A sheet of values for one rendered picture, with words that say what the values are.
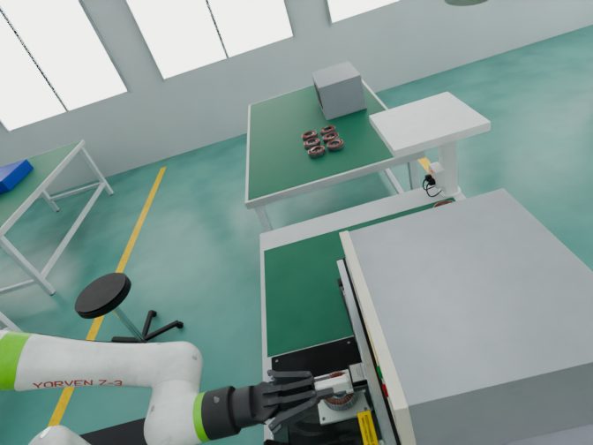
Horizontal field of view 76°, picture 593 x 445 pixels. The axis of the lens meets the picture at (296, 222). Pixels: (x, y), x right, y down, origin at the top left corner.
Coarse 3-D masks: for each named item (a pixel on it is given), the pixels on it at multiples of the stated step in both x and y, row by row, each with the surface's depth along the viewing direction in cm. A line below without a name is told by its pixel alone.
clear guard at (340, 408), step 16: (368, 384) 86; (320, 400) 86; (336, 400) 85; (352, 400) 84; (368, 400) 83; (320, 416) 83; (336, 416) 82; (352, 416) 81; (288, 432) 83; (304, 432) 82; (320, 432) 81; (336, 432) 80; (352, 432) 79
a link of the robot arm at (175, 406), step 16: (160, 384) 81; (176, 384) 80; (192, 384) 82; (160, 400) 78; (176, 400) 78; (192, 400) 77; (160, 416) 75; (176, 416) 75; (192, 416) 74; (144, 432) 76; (160, 432) 74; (176, 432) 74; (192, 432) 74
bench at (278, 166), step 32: (288, 96) 365; (256, 128) 322; (288, 128) 302; (320, 128) 284; (352, 128) 269; (256, 160) 272; (288, 160) 258; (320, 160) 245; (352, 160) 233; (384, 160) 223; (416, 160) 227; (256, 192) 235; (288, 192) 228
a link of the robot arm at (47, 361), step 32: (32, 352) 77; (64, 352) 79; (96, 352) 81; (128, 352) 83; (160, 352) 84; (192, 352) 87; (32, 384) 76; (64, 384) 79; (96, 384) 81; (128, 384) 82
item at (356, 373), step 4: (352, 364) 112; (356, 364) 112; (360, 364) 112; (348, 368) 112; (352, 368) 111; (356, 368) 111; (360, 368) 111; (352, 372) 110; (356, 372) 110; (360, 372) 110; (352, 376) 109; (356, 376) 109; (360, 376) 109; (364, 376) 108; (352, 380) 109; (356, 380) 108; (360, 380) 108; (364, 380) 108; (352, 384) 108; (356, 384) 108; (360, 384) 108; (364, 384) 108
